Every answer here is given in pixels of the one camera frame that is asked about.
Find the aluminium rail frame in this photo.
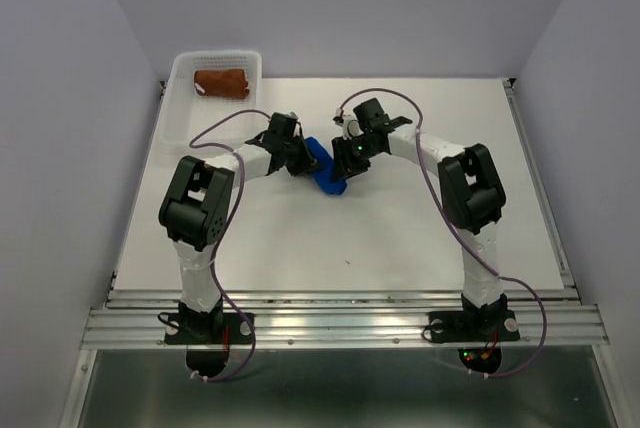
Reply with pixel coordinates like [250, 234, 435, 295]
[62, 78, 630, 427]

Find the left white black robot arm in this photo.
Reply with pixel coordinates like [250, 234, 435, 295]
[158, 113, 320, 345]

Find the white perforated plastic basket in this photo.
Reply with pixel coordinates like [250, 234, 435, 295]
[157, 50, 262, 153]

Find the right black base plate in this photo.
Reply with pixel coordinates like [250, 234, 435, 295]
[422, 310, 521, 344]

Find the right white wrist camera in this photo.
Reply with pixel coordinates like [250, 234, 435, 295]
[333, 109, 362, 140]

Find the brown microfiber towel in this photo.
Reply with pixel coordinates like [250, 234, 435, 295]
[193, 69, 250, 100]

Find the blue microfiber towel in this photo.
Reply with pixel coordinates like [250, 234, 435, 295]
[305, 137, 347, 196]

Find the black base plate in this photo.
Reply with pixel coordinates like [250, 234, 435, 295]
[160, 312, 253, 346]
[422, 310, 521, 344]

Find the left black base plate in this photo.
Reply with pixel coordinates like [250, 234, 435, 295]
[160, 312, 253, 346]

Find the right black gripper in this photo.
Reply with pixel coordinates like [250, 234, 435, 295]
[328, 133, 381, 183]

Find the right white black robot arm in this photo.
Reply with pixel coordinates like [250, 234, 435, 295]
[332, 98, 519, 343]

